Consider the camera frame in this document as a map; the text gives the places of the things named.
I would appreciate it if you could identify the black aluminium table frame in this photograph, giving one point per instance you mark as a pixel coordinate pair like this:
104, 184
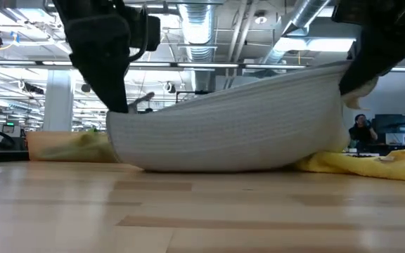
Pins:
5, 156

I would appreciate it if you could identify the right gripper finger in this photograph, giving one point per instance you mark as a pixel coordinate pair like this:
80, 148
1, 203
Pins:
382, 52

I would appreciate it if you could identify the white building column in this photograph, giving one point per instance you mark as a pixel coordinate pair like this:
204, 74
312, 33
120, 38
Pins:
58, 102

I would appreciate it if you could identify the green microfiber towel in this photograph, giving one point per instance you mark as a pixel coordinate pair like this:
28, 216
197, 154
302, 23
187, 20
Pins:
83, 147

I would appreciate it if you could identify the yellow microfiber towel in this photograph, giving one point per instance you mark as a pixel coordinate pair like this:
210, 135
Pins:
364, 165

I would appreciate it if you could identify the dark background monitor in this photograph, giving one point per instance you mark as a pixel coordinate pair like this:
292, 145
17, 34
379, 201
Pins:
390, 123

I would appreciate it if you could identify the person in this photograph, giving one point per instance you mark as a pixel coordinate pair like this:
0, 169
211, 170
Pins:
360, 135

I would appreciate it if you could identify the smooth silver ventilation duct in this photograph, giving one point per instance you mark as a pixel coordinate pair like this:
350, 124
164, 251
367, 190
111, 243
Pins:
304, 14

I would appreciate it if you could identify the orange plastic tray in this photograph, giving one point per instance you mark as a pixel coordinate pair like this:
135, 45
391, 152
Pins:
37, 147

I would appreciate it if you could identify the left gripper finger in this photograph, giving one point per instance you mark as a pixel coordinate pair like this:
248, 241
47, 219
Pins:
107, 88

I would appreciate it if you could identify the green exit sign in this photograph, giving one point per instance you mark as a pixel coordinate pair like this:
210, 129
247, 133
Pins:
10, 124

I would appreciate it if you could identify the grey microfiber towel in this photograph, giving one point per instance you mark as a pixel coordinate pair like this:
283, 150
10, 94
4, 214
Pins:
223, 133

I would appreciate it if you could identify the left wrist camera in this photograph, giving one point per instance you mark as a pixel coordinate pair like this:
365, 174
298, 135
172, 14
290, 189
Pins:
151, 28

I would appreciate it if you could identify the ribbed silver ventilation duct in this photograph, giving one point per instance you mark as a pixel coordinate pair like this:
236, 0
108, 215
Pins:
197, 28

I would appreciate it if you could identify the long ceiling light bar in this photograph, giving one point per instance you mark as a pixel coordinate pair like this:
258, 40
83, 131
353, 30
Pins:
206, 65

